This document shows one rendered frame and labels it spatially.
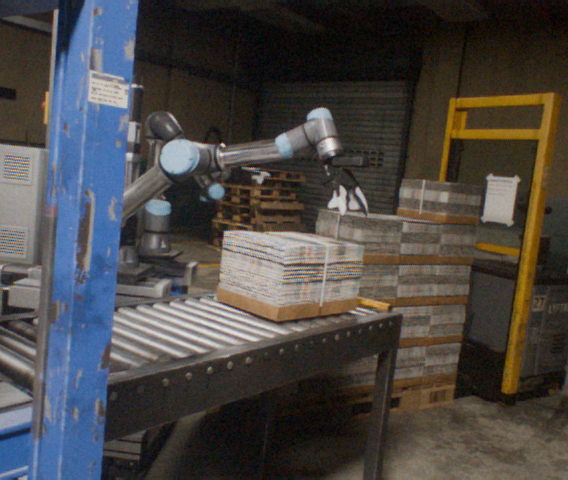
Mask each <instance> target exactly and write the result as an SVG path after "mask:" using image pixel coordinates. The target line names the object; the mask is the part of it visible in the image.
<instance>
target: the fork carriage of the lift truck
mask: <svg viewBox="0 0 568 480"><path fill-rule="evenodd" d="M458 342H459V343H462V344H461V347H462V348H461V350H460V351H461V352H460V353H459V359H458V368H457V370H458V371H456V372H457V377H456V382H462V383H465V384H467V385H469V386H472V391H475V392H477V393H479V394H481V395H484V396H486V397H488V398H491V399H492V398H493V397H495V398H496V395H497V388H498V382H499V375H500V368H501V362H502V355H503V351H502V349H501V348H498V347H495V346H493V345H490V344H487V343H484V342H481V341H478V340H475V339H472V338H470V337H467V336H464V335H463V338H462V341H458Z"/></svg>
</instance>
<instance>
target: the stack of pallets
mask: <svg viewBox="0 0 568 480"><path fill-rule="evenodd" d="M260 170H262V171H263V172H264V173H268V174H269V175H270V177H269V176H264V178H263V181H262V183H261V184H258V183H257V180H256V179H254V180H252V179H251V180H252V181H251V184H250V186H247V185H241V183H240V184H238V183H228V182H227V180H224V179H218V181H217V182H218V184H219V185H221V186H222V187H223V188H224V190H225V187H231V191H225V195H224V197H223V198H222V199H221V200H217V201H216V209H217V212H218V214H217V218H213V219H212V221H213V223H212V235H211V236H213V239H214V243H213V245H215V246H223V245H224V244H223V240H224V237H226V236H224V234H222V232H224V231H251V232H256V227H255V225H256V221H255V219H254V218H255V213H254V211H253V204H252V203H256V202H265V200H270V201H271V202H282V201H290V202H289V203H298V202H299V200H298V199H295V196H296V191H300V190H299V187H300V182H303V183H306V177H307V174H301V173H292V172H284V171H275V170H267V169H260ZM274 173H275V174H276V178H274ZM297 174H298V175H297ZM291 175H294V176H297V178H296V180H290V178H291ZM303 176H304V177H303ZM297 180H298V181H297ZM267 182H272V186H266V183H267ZM284 183H286V184H291V185H290V189H288V188H284ZM244 189H247V190H250V192H244ZM262 190H264V191H268V194H262ZM279 191H280V192H287V193H286V197H279ZM226 196H229V197H233V198H232V200H226ZM247 199H250V201H247ZM227 204H228V205H232V208H226V205H227ZM247 207H248V208H250V209H247ZM227 214H233V217H227ZM223 223H228V224H229V225H228V226H222V225H223ZM243 223H249V224H243Z"/></svg>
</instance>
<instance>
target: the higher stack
mask: <svg viewBox="0 0 568 480"><path fill-rule="evenodd" d="M401 183H402V184H401V188H400V191H402V192H400V193H399V195H400V196H399V200H398V201H399V204H398V206H399V207H398V208H402V209H409V210H416V211H420V214H421V211H423V212H430V213H438V214H445V215H457V216H471V217H479V215H480V209H481V205H480V202H481V197H482V196H481V195H482V192H483V187H479V186H472V185H464V184H455V183H445V182H432V181H425V180H424V181H420V180H408V179H402V182H401ZM401 195H402V196H401ZM471 197H472V198H471ZM479 198H480V199H479ZM440 223H443V224H442V226H443V228H442V229H441V231H442V234H441V235H440V236H441V238H440V239H441V240H440V241H439V243H440V248H439V255H438V256H440V257H473V255H474V253H475V252H474V250H475V247H474V246H476V242H477V238H476V237H478V236H477V233H476V231H478V230H477V229H478V228H477V227H476V226H472V225H477V224H460V223H445V222H440ZM433 265H436V268H437V270H435V271H437V272H436V276H434V278H435V280H434V285H435V286H436V287H435V293H434V295H433V297H435V298H436V297H468V295H469V293H468V292H469V290H470V289H469V286H470V285H469V281H470V276H471V275H469V274H470V272H471V266H468V265H462V264H433ZM428 306H431V307H433V308H432V309H433V310H431V311H432V313H431V316H430V317H431V318H430V322H429V325H430V328H429V335H428V337H436V336H447V335H458V334H462V332H463V331H462V330H463V327H464V326H463V323H465V317H466V314H465V312H466V309H465V308H466V305H463V304H449V305H428ZM461 344H462V343H459V342H448V343H439V344H429V345H424V346H426V347H425V348H426V350H425V351H426V352H425V363H424V369H423V372H422V373H423V374H422V375H423V377H429V376H436V375H443V374H450V373H456V371H458V370H457V368H458V359H459V353H460V352H461V351H460V350H461V348H462V347H461ZM455 383H456V380H449V381H443V382H436V383H430V384H423V385H422V384H420V385H419V386H421V393H420V401H419V409H424V408H430V407H435V406H440V405H446V404H451V403H453V398H454V391H455V386H456V384H455Z"/></svg>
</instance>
